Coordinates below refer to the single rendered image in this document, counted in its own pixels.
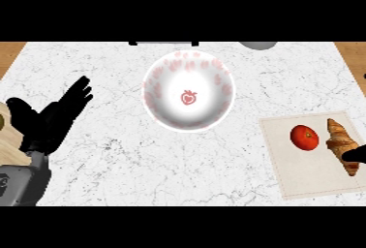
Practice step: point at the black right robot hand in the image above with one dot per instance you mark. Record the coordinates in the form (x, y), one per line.
(356, 156)

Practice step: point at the pale wooden cutting board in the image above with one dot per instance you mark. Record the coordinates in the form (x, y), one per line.
(9, 142)

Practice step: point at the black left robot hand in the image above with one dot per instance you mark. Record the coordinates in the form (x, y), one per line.
(50, 121)

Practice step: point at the red tomato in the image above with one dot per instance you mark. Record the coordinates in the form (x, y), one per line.
(304, 137)

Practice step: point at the grey round object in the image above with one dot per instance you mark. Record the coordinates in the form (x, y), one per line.
(258, 45)

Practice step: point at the beige placemat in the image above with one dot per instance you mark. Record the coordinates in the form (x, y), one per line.
(310, 161)

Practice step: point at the brown croissant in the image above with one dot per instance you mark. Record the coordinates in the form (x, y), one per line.
(339, 142)

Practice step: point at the white bowl with strawberry print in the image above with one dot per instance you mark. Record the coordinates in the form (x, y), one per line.
(189, 90)

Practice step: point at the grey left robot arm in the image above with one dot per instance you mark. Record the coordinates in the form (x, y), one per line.
(22, 180)

